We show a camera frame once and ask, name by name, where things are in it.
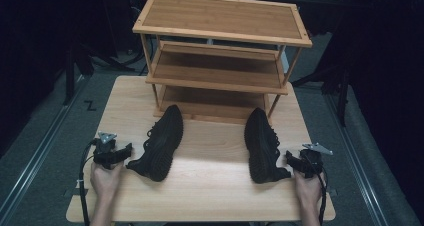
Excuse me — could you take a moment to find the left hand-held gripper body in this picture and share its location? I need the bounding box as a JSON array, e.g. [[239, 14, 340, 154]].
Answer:
[[92, 131, 118, 170]]

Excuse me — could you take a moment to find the person's right hand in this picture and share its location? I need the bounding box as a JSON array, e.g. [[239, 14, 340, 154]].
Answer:
[[293, 170, 326, 208]]

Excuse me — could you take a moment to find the wooden three-tier shoe rack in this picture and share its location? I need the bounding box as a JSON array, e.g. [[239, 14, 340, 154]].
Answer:
[[132, 0, 313, 126]]

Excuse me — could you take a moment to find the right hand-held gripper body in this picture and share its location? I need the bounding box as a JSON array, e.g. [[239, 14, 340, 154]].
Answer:
[[299, 142, 334, 180]]

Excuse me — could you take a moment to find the person's left hand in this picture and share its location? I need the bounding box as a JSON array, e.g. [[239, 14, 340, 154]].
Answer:
[[89, 160, 125, 201]]

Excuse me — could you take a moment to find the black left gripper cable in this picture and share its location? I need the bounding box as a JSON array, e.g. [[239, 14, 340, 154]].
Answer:
[[77, 138, 101, 226]]

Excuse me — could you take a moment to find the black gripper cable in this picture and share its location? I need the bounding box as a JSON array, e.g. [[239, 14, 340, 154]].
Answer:
[[301, 151, 329, 226], [77, 138, 101, 226]]

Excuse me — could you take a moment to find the metal floor rail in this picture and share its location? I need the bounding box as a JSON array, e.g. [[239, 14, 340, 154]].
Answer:
[[324, 92, 389, 226], [0, 73, 90, 222]]

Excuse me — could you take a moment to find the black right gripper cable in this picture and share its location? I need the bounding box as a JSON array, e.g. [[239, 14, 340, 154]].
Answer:
[[301, 151, 329, 226]]

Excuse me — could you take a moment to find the black knit sneaker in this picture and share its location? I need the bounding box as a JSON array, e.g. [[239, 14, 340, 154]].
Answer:
[[125, 104, 184, 183], [244, 107, 292, 184]]

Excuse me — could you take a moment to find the black metal stand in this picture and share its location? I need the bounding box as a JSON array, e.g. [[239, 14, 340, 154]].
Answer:
[[62, 35, 96, 107], [292, 60, 352, 127]]

